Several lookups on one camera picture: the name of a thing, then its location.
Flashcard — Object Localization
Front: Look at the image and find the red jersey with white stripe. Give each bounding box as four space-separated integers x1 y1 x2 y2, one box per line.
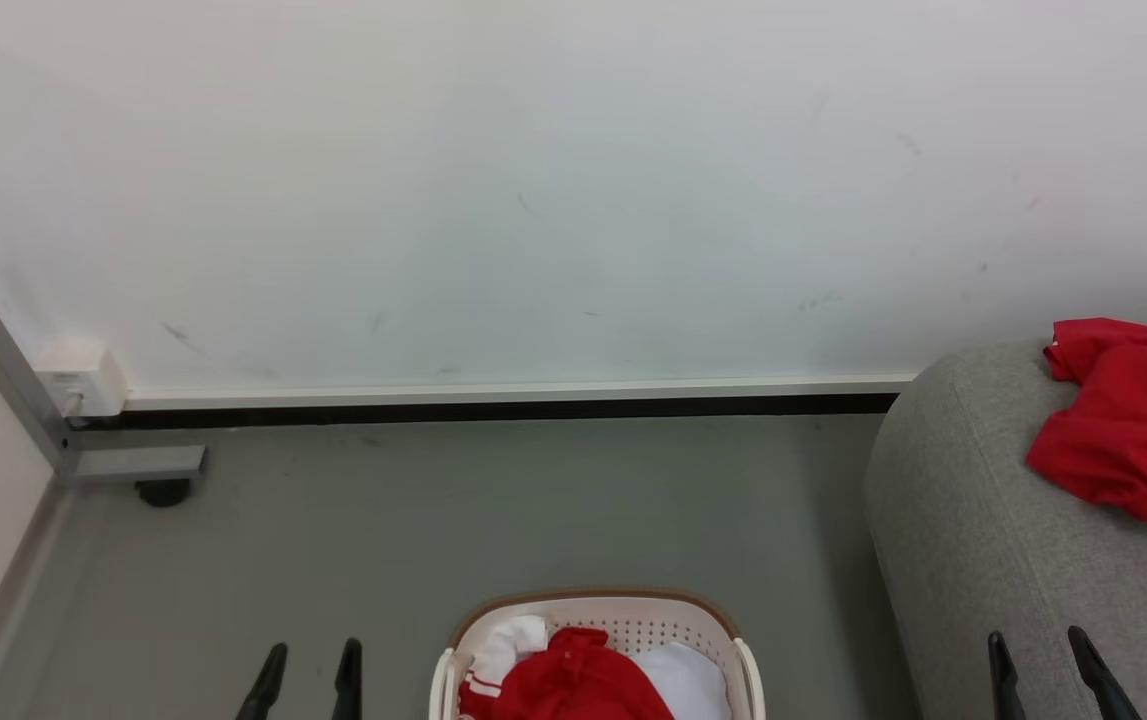
1025 317 1147 523

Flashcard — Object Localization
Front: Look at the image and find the white cloth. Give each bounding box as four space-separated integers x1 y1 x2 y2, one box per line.
630 641 734 720

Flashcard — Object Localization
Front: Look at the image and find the red garment with white sleeves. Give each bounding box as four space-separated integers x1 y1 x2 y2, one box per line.
457 615 676 720

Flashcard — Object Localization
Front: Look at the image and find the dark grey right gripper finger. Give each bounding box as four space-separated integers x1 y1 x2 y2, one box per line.
1068 626 1144 720
986 630 1026 720

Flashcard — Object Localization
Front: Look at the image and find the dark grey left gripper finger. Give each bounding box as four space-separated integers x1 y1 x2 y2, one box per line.
236 643 289 720
331 638 364 720

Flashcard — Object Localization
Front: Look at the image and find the grey metal frame post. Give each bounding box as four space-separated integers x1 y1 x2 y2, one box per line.
0 269 206 487

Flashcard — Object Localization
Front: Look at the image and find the black skirting strip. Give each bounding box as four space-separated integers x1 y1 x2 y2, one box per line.
68 394 900 431

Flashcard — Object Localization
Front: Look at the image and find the white wall cable trunking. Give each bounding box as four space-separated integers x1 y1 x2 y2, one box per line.
123 374 919 411

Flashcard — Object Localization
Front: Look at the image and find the white laundry basket brown rim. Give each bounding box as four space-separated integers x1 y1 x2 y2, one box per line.
428 587 767 720

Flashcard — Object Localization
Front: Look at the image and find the grey fabric sofa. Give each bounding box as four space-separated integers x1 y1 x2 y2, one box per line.
863 335 1147 720

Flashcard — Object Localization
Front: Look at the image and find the white wall socket box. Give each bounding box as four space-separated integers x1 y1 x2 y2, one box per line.
33 343 128 418

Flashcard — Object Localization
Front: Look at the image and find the black caster wheel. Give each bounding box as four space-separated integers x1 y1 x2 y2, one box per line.
135 479 192 508

